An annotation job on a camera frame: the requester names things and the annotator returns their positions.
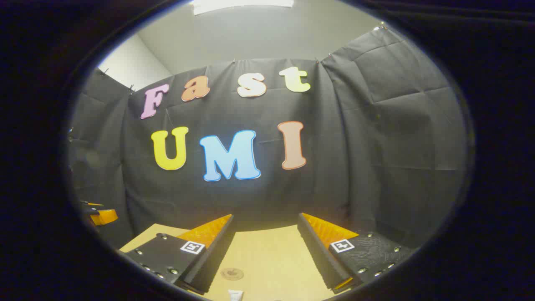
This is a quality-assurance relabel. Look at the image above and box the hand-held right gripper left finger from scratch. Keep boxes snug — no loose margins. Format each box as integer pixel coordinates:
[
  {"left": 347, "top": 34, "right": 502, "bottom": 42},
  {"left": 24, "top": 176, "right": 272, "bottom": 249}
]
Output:
[{"left": 118, "top": 214, "right": 235, "bottom": 296}]

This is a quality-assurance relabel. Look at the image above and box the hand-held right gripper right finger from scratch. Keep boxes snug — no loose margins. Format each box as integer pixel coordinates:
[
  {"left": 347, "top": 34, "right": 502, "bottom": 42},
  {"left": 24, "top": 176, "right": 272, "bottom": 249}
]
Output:
[{"left": 297, "top": 212, "right": 420, "bottom": 294}]

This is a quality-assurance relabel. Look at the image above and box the round wooden coaster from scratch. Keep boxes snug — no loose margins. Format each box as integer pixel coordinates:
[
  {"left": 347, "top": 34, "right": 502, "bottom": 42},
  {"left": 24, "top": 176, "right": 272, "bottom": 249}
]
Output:
[{"left": 220, "top": 268, "right": 245, "bottom": 281}]

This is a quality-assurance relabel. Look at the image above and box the light wooden desktop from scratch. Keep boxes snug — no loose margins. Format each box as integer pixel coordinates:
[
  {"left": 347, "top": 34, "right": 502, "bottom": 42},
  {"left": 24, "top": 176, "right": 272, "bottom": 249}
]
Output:
[{"left": 119, "top": 223, "right": 352, "bottom": 301}]

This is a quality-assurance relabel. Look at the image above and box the black backdrop cloth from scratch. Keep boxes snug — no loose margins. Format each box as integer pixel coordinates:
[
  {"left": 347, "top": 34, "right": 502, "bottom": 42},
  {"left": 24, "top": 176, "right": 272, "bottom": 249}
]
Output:
[{"left": 67, "top": 26, "right": 469, "bottom": 251}]

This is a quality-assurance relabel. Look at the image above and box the ceiling light panel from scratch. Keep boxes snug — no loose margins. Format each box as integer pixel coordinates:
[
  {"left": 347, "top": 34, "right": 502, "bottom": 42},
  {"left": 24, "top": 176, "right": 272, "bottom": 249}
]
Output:
[{"left": 192, "top": 0, "right": 295, "bottom": 16}]

